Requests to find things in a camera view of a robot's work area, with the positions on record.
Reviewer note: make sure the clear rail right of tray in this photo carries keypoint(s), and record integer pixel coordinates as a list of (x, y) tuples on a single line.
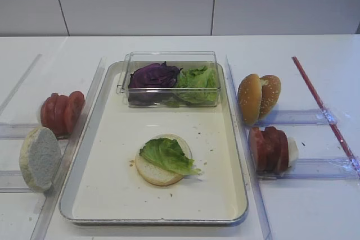
[(246, 152)]

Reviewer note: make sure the red plastic rail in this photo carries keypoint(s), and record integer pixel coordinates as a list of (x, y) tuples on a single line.
[(330, 119)]

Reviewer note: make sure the white patty pusher block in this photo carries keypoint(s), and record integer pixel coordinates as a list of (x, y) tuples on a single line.
[(291, 154)]

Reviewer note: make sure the middle meat patty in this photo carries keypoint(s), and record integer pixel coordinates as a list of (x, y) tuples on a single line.
[(270, 135)]

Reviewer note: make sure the front meat patty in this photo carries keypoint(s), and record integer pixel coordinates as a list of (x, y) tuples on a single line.
[(258, 148)]

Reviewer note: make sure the green lettuce in container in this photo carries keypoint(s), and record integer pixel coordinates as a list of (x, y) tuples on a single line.
[(197, 87)]

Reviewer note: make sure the left sesame bun half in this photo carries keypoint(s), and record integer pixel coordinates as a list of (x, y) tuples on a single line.
[(249, 98)]

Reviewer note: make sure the purple cabbage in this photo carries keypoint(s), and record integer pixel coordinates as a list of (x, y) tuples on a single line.
[(151, 76)]

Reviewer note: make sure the clear plastic container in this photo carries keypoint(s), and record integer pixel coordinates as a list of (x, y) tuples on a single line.
[(182, 60)]

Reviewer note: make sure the clear far left rail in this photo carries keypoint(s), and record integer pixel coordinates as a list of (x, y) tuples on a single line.
[(19, 83)]

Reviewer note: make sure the metal baking tray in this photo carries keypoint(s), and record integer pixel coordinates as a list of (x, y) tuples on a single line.
[(104, 187)]

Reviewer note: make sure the right sesame bun half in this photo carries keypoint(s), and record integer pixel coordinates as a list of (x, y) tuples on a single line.
[(271, 89)]

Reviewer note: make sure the bottom bun on tray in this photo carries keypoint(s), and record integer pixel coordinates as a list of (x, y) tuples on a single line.
[(156, 175)]

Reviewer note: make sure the pale bread slice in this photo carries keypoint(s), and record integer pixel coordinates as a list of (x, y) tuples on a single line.
[(39, 158)]

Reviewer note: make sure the clear rail of tray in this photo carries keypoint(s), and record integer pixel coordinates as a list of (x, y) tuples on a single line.
[(52, 195), (246, 152)]

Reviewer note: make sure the clear tomato track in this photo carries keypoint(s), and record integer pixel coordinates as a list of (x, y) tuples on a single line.
[(15, 131)]

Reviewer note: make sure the clear patty track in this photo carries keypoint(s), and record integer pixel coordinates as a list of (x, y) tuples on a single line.
[(318, 169)]

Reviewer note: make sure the back meat patty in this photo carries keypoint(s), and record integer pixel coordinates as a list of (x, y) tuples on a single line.
[(283, 143)]

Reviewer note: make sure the sesame bun half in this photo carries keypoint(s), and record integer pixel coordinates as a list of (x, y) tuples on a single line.
[(271, 89), (249, 98)]

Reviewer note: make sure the lettuce leaf on bun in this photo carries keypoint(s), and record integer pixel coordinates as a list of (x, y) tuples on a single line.
[(167, 154)]

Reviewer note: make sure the clear bread track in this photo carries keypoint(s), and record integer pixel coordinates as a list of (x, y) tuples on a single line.
[(12, 181)]

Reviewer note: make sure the meat patty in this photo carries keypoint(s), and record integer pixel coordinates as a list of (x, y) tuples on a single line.
[(283, 143), (270, 135), (258, 148)]

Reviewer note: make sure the clear bun track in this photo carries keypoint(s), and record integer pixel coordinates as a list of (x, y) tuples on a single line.
[(295, 117)]

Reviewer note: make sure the clear rail left of tray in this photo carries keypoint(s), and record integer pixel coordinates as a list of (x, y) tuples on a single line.
[(52, 195)]

